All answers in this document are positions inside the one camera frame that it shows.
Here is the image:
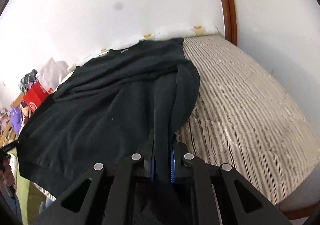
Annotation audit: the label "black t-shirt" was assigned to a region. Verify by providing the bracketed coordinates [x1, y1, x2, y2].
[17, 37, 201, 225]

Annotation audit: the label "striped beige mattress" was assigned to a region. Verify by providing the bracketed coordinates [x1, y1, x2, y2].
[32, 34, 320, 207]

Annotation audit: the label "white rolled blanket yellow prints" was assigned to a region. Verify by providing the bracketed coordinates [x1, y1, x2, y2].
[68, 25, 219, 73]

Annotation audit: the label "white plastic bag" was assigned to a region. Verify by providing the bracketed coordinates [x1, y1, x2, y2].
[36, 58, 68, 94]

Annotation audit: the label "red box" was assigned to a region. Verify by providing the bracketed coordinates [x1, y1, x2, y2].
[23, 82, 54, 113]

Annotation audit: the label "purple garment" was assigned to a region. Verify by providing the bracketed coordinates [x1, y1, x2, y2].
[10, 107, 23, 136]

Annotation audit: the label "wooden rack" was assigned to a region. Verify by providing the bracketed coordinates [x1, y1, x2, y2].
[1, 92, 31, 147]

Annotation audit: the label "plaid dark garment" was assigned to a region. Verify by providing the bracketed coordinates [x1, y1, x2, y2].
[19, 69, 38, 94]

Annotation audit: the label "brown wooden door frame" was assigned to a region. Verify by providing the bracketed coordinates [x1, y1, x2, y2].
[221, 0, 238, 45]

